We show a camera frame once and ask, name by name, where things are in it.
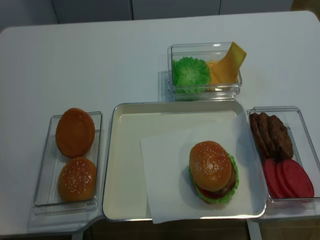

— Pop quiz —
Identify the sesame bun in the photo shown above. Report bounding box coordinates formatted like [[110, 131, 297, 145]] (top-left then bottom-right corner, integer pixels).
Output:
[[189, 140, 233, 192], [57, 156, 97, 202]]

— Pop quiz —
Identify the clear lettuce cheese container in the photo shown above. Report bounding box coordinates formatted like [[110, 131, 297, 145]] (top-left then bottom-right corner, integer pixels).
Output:
[[167, 42, 243, 101]]

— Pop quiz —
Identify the flat yellow cheese slice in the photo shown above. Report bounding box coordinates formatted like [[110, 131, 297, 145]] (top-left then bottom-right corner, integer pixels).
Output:
[[206, 59, 238, 86]]

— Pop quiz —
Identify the upright yellow cheese slice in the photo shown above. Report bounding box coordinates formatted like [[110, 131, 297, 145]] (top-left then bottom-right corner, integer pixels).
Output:
[[219, 41, 247, 72]]

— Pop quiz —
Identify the white paper tray liner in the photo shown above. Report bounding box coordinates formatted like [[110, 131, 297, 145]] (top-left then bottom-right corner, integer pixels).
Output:
[[140, 115, 267, 224]]

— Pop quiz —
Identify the green lettuce in container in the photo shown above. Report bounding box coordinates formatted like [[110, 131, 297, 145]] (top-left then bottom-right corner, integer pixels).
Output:
[[172, 57, 211, 94]]

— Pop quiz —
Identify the white metal serving tray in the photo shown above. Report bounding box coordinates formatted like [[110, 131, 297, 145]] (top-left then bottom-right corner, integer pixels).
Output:
[[101, 101, 267, 222]]

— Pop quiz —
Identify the plain bun bottom half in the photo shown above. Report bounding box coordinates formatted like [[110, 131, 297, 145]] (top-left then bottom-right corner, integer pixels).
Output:
[[55, 108, 95, 158]]

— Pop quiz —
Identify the tomato slice on burger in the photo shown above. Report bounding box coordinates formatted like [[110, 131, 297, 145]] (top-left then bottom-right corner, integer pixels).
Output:
[[198, 187, 221, 199]]

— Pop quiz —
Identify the left brown patty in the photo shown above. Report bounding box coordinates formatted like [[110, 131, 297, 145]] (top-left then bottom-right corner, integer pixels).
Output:
[[249, 113, 270, 159]]

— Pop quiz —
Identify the brown patty on burger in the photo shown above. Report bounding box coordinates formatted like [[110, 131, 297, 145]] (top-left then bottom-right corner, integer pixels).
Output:
[[213, 167, 237, 198]]

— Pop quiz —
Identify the green lettuce leaf on burger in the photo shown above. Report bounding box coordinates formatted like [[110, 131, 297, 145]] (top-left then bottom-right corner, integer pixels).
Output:
[[188, 153, 239, 205]]

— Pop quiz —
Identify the clear bun container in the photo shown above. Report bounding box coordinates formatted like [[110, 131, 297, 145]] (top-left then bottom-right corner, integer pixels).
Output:
[[33, 115, 97, 215]]

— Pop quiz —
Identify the middle brown patty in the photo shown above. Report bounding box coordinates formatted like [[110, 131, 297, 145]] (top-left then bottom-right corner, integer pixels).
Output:
[[257, 112, 282, 162]]

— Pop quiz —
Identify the right brown patty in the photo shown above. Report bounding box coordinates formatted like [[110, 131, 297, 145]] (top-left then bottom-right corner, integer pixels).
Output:
[[267, 115, 294, 160]]

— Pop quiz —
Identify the middle tomato slice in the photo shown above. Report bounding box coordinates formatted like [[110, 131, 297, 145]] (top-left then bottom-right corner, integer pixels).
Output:
[[275, 162, 296, 198]]

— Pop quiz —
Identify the left tomato slice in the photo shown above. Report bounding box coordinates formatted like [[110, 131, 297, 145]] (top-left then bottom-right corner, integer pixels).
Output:
[[263, 158, 287, 199]]

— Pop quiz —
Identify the clear patty tomato container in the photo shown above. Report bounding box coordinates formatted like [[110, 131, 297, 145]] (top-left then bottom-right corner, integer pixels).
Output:
[[247, 106, 320, 220]]

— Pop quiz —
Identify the right tomato slice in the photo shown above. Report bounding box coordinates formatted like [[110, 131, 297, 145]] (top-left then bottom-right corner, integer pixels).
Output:
[[281, 159, 315, 198]]

